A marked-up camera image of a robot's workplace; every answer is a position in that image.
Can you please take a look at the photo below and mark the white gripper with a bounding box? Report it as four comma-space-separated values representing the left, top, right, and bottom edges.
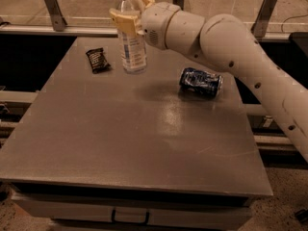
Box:
109, 0, 181, 50

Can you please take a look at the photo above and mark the blue plastic bottle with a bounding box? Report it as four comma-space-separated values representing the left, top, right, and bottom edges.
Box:
117, 0, 147, 73

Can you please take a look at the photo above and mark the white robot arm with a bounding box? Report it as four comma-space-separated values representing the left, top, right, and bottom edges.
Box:
110, 0, 308, 161

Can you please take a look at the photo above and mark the black snack packet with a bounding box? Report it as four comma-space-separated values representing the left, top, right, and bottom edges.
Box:
86, 47, 111, 74

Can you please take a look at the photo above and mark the crushed blue soda can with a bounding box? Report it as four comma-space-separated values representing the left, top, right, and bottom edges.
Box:
179, 67, 223, 97

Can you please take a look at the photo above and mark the left metal bracket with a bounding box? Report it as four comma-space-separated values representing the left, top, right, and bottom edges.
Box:
44, 0, 67, 32

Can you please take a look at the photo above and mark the metal rail behind table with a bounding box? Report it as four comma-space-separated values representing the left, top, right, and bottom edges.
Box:
0, 24, 117, 38

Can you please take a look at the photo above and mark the right metal bracket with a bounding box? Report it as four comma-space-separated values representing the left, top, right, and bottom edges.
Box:
251, 0, 278, 38

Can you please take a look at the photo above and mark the grey table drawer with handle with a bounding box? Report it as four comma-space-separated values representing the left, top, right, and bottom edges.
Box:
12, 192, 251, 231

